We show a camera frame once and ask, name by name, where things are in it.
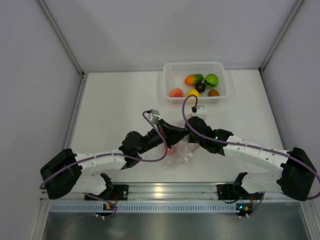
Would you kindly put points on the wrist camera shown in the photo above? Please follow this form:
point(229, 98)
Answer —
point(153, 116)
point(200, 112)

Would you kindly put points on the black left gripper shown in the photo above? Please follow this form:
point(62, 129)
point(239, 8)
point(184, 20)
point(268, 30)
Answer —
point(173, 134)

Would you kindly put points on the green fake apple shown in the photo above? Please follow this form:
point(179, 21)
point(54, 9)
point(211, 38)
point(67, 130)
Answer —
point(211, 81)

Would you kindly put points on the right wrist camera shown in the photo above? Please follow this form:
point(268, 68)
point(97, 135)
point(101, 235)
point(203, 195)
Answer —
point(200, 112)

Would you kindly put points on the white slotted cable duct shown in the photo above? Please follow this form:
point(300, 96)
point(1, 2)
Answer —
point(147, 207)

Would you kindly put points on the aluminium frame rail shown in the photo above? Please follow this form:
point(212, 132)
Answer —
point(59, 34)

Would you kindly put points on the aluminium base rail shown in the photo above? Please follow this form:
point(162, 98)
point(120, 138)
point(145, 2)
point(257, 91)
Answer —
point(175, 192)

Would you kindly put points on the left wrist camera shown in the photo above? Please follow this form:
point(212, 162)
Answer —
point(153, 116)

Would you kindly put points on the clear zip top bag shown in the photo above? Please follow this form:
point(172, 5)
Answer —
point(185, 153)

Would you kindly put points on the dark purple fake plum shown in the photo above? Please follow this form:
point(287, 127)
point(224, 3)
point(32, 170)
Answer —
point(200, 87)

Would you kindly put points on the orange peach fake fruit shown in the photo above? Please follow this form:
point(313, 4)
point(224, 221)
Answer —
point(176, 93)

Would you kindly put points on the brown fake kiwi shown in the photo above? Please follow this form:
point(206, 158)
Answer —
point(213, 93)

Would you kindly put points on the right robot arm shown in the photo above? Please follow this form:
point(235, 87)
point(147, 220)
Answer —
point(289, 172)

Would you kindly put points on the orange green fake mango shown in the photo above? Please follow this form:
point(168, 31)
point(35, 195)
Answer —
point(192, 79)

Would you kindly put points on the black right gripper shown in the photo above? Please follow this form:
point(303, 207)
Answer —
point(191, 140)

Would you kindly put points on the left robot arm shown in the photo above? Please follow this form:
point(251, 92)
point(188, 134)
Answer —
point(86, 173)

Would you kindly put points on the white plastic basket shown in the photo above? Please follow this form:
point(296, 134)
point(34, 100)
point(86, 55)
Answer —
point(174, 74)

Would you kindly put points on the yellow fake pepper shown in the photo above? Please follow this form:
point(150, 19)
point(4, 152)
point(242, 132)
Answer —
point(193, 92)

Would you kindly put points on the red fake strawberry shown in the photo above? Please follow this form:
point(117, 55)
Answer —
point(170, 152)

